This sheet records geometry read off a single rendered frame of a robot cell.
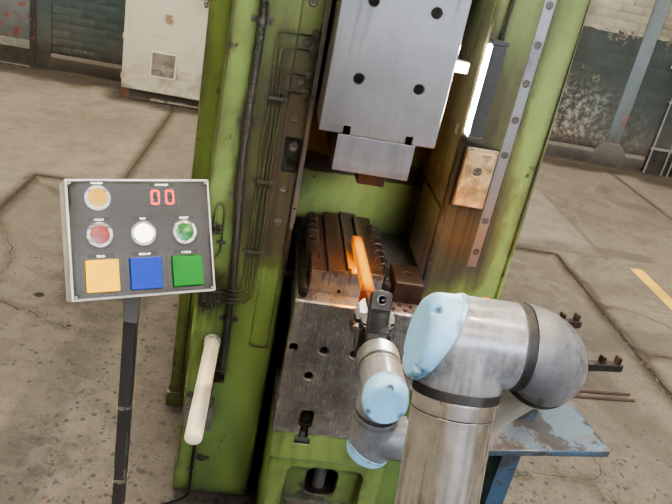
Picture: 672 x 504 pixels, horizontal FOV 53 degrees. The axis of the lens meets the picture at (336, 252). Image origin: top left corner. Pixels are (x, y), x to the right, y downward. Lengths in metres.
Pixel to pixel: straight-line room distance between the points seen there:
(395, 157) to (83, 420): 1.64
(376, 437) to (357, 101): 0.80
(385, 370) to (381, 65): 0.74
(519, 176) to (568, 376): 1.14
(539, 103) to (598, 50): 6.37
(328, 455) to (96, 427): 1.00
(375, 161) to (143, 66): 5.58
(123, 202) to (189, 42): 5.44
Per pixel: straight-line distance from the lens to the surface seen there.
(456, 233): 2.02
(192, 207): 1.72
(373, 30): 1.68
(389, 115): 1.72
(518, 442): 1.91
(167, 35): 7.09
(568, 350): 0.92
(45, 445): 2.72
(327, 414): 2.05
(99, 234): 1.65
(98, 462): 2.64
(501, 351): 0.88
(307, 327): 1.87
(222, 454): 2.42
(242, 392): 2.25
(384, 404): 1.33
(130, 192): 1.68
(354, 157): 1.74
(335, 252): 1.96
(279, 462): 2.17
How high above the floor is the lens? 1.79
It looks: 24 degrees down
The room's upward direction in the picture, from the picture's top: 12 degrees clockwise
